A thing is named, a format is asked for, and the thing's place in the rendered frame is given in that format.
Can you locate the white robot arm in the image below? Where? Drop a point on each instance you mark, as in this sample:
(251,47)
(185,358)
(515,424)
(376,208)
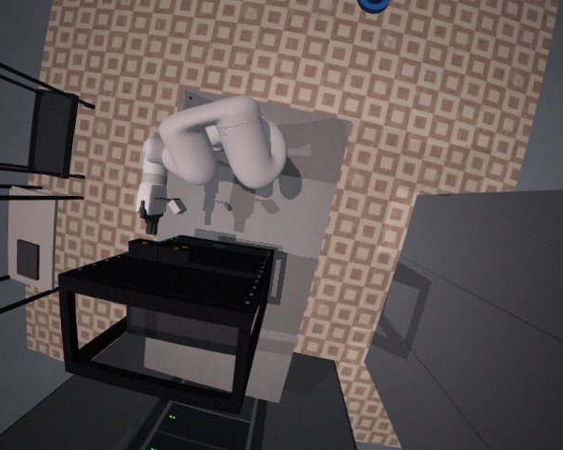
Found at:
(256,149)

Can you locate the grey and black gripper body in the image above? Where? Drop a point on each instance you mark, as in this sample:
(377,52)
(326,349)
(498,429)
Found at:
(148,192)

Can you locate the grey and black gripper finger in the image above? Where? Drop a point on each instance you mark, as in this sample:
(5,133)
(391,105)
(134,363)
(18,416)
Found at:
(149,220)
(157,218)

